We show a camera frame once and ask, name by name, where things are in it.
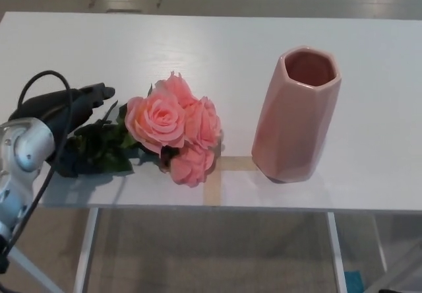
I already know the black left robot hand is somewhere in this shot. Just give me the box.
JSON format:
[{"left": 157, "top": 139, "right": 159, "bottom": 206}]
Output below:
[{"left": 8, "top": 81, "right": 116, "bottom": 178}]

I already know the pink artificial rose bouquet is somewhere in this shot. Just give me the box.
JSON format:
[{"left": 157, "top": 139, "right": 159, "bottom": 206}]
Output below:
[{"left": 64, "top": 71, "right": 222, "bottom": 185}]

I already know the pink faceted ceramic vase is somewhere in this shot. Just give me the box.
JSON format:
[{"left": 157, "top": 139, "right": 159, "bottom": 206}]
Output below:
[{"left": 251, "top": 45, "right": 341, "bottom": 185}]

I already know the white table leg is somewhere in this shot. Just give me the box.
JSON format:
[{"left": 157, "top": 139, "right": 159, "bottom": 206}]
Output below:
[
  {"left": 326, "top": 212, "right": 347, "bottom": 293},
  {"left": 375, "top": 212, "right": 389, "bottom": 269},
  {"left": 73, "top": 207, "right": 100, "bottom": 293}
]

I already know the beige tape strip crosswise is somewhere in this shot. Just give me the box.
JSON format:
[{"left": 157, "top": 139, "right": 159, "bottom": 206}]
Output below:
[{"left": 218, "top": 156, "right": 257, "bottom": 172}]

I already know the teal floor tape patch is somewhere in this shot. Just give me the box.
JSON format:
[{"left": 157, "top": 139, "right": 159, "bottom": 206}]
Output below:
[{"left": 344, "top": 268, "right": 365, "bottom": 293}]

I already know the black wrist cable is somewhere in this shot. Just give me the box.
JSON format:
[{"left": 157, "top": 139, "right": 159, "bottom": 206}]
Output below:
[{"left": 0, "top": 70, "right": 75, "bottom": 293}]

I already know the light blue metal frame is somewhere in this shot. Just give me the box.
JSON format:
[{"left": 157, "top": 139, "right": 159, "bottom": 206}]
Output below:
[{"left": 6, "top": 246, "right": 64, "bottom": 293}]

